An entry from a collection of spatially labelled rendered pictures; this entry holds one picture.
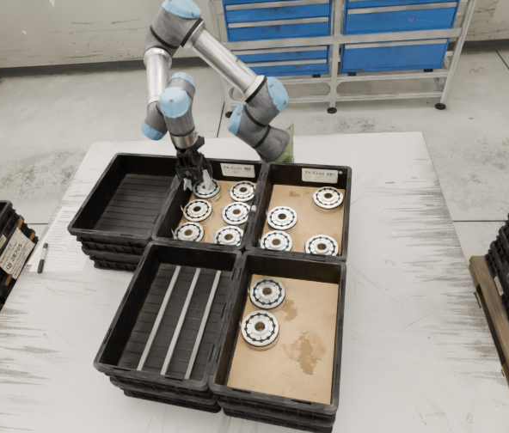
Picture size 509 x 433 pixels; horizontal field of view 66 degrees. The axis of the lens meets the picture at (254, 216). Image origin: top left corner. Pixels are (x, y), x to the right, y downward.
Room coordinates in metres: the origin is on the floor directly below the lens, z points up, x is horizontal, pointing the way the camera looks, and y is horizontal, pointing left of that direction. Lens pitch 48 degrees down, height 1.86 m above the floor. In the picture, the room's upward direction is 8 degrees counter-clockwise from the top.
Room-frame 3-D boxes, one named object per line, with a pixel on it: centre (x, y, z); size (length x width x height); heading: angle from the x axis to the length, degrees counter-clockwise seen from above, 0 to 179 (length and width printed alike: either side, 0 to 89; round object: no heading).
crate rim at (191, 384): (0.55, 0.25, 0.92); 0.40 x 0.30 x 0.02; 163
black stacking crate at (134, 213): (1.03, 0.42, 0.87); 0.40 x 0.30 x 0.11; 163
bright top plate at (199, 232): (0.85, 0.23, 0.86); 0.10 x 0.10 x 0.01
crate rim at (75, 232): (1.03, 0.42, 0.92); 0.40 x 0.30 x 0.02; 163
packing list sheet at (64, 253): (1.06, 0.74, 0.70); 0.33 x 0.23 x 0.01; 170
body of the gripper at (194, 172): (0.92, 0.17, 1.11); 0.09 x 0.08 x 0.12; 169
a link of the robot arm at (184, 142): (0.93, 0.16, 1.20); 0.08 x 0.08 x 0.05
